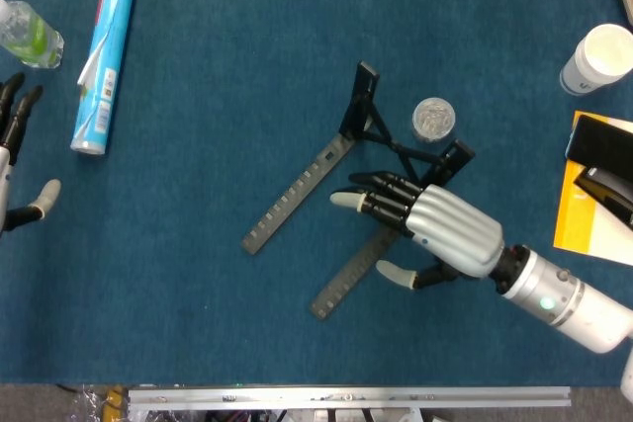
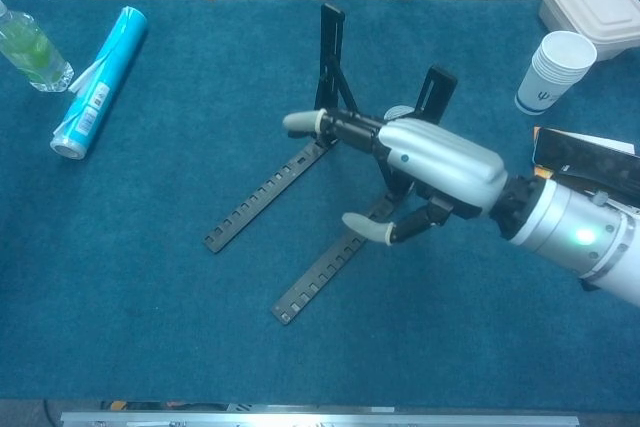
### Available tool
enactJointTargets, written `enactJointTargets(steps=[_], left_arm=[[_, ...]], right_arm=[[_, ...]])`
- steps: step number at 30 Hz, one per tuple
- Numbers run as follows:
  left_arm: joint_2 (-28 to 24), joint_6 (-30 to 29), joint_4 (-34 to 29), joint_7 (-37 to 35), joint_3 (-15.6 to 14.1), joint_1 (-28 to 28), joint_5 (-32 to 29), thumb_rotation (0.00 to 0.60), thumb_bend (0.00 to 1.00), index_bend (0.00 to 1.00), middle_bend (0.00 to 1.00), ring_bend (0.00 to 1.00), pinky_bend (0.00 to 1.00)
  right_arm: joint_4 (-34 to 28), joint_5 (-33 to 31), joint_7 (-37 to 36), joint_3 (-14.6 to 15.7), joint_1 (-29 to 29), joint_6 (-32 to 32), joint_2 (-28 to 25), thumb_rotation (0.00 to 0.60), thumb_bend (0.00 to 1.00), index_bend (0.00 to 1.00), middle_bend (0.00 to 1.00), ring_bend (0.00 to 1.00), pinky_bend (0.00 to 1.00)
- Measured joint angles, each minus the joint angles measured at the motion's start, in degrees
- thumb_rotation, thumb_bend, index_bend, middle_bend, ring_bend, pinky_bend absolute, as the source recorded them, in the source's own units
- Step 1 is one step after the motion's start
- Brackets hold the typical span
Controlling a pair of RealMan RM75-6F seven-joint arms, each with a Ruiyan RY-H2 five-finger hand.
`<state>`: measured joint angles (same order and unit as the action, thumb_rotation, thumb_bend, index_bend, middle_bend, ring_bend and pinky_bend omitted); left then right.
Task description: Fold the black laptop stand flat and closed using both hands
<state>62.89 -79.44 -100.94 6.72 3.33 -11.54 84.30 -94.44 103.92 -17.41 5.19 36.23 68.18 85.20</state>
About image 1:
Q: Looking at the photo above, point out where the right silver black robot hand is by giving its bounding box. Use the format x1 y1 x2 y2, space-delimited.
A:
329 170 505 291

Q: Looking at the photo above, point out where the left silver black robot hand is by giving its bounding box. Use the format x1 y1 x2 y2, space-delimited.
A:
0 71 63 235

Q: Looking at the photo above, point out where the black folding laptop stand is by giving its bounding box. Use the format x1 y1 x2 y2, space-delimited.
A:
240 60 477 319

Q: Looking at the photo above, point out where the clear bottle with green label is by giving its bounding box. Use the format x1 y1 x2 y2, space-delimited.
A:
0 0 65 69

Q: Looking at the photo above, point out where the yellow and white notebook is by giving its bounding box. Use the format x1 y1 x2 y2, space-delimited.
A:
552 110 633 265

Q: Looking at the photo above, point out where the clear jar of paper clips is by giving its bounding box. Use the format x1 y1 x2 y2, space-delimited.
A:
411 97 456 145

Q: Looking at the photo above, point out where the light blue plastic wrap roll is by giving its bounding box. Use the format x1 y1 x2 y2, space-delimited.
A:
69 0 139 156

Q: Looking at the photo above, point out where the black stapler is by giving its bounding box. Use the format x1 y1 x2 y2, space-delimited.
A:
573 164 633 231

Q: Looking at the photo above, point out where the black smartphone with blue case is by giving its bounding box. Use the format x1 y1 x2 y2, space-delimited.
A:
565 114 633 171

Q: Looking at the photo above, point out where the blue carpet table cover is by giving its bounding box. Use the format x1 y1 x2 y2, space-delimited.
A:
0 0 633 386

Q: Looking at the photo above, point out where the crumpled clear plastic wrapper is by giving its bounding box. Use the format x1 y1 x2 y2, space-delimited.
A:
68 386 108 422

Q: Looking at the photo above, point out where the small yellow object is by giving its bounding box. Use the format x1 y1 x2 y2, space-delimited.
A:
106 385 125 416

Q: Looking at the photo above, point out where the silver aluminium rail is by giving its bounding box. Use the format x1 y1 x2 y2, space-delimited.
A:
127 385 573 411

